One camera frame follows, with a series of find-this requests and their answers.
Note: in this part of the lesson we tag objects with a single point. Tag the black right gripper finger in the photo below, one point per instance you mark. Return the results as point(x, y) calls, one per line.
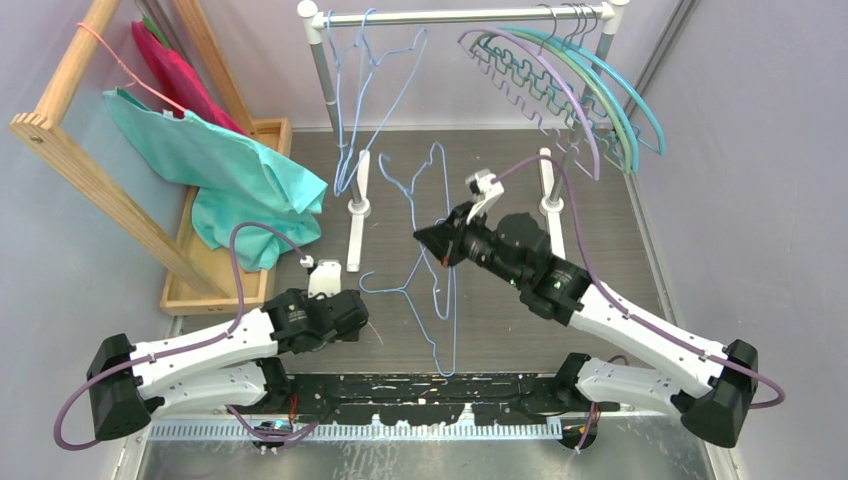
point(444, 257)
point(442, 238)

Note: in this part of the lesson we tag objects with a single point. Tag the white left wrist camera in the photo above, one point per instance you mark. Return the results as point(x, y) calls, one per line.
point(324, 276)

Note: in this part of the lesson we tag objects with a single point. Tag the green plastic hanger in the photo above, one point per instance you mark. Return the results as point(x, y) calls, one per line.
point(596, 99)

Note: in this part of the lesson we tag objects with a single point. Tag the pink wire hanger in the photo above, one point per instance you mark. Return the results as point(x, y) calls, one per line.
point(135, 79)

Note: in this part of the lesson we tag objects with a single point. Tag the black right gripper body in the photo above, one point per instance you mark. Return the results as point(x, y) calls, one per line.
point(479, 243)

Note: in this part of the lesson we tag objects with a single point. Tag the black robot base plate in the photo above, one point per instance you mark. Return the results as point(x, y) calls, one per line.
point(506, 399)

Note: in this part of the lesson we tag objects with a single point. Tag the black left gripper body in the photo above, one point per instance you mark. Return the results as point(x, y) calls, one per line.
point(349, 336)

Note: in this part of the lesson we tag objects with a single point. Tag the purple plastic hanger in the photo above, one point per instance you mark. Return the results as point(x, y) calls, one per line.
point(524, 65)

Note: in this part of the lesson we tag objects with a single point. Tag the red pink shirt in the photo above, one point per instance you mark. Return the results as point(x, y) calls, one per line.
point(178, 80)

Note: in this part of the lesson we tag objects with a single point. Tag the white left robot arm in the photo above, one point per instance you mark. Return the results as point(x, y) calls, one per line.
point(129, 381)

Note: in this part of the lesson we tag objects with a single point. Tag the silver white clothes rack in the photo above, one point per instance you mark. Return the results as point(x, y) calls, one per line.
point(314, 23)

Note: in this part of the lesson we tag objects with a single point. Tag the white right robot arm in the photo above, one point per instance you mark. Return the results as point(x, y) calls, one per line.
point(707, 386)

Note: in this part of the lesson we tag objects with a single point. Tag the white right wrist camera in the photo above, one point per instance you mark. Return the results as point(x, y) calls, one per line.
point(486, 189)

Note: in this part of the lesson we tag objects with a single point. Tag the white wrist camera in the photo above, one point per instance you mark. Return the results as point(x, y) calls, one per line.
point(324, 276)
point(486, 189)

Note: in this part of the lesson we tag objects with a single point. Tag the perforated metal rail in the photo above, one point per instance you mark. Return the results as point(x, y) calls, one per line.
point(465, 429)

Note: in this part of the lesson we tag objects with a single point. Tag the wooden clothes rack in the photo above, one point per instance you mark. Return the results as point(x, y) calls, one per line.
point(50, 228)

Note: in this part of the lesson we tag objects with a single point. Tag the teal green shirt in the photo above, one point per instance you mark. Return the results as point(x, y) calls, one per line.
point(248, 195)

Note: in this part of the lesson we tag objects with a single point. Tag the teal plastic hanger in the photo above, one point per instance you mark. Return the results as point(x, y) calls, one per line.
point(609, 99)
point(611, 124)

